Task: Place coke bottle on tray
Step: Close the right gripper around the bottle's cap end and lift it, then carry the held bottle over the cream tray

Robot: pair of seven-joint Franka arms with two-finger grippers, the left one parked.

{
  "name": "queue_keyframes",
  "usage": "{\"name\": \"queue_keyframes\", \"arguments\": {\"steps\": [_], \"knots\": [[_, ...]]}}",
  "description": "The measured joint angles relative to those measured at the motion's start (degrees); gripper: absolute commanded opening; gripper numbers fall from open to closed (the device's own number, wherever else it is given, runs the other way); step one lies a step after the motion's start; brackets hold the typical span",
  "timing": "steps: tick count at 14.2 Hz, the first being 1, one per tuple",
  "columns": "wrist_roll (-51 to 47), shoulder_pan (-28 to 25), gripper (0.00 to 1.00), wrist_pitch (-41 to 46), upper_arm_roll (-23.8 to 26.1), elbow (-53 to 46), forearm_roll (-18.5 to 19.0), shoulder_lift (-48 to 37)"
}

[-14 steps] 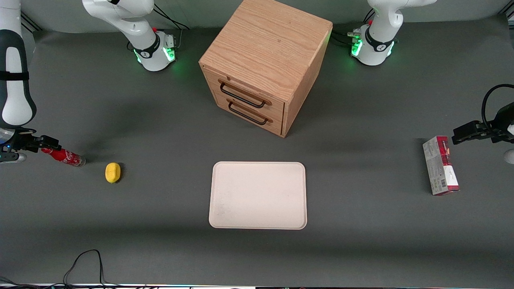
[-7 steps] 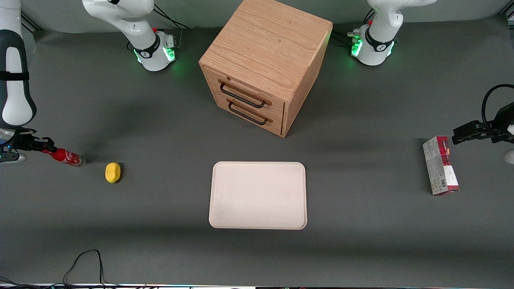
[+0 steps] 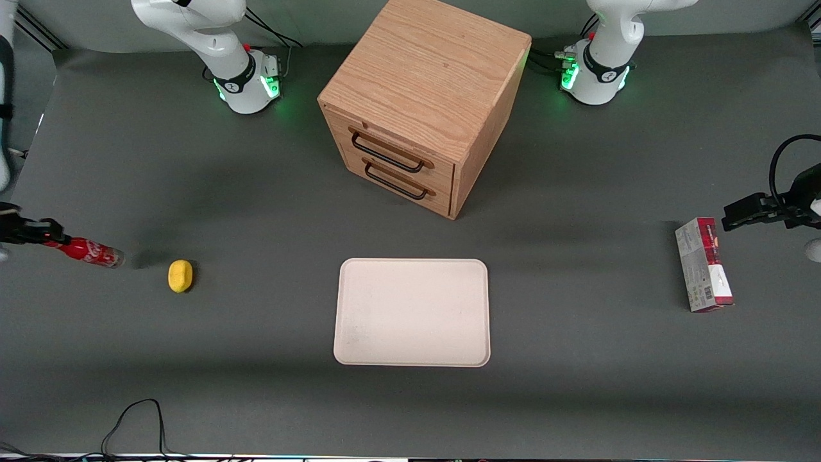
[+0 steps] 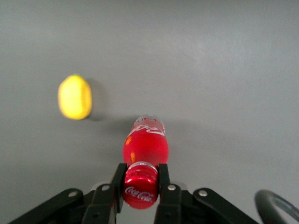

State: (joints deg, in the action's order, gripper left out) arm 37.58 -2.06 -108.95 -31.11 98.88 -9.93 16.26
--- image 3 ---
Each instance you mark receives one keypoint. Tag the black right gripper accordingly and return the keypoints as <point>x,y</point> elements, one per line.
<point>9,230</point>

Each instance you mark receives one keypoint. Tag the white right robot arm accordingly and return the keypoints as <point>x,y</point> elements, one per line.
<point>237,80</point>

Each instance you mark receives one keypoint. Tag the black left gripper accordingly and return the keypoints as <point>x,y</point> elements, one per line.
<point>790,209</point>

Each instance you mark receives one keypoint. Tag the aluminium frame rail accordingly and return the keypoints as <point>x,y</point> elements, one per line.
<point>42,32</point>

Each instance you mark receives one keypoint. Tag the white rectangular tray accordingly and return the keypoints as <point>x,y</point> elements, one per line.
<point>410,314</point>

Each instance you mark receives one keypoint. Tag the red coke bottle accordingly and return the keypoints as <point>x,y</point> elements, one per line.
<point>90,251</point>

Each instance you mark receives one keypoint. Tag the yellow lemon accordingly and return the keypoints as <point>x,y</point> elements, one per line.
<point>180,276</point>

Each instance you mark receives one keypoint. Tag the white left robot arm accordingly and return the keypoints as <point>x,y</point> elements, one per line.
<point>600,70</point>

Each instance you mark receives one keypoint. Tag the wooden drawer cabinet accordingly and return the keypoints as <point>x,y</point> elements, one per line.
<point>423,64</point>

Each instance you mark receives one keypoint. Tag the red plaid carton box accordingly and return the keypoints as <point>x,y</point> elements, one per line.
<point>702,269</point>

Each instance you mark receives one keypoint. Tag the wooden drawer front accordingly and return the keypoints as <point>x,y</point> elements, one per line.
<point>410,192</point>
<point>397,138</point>

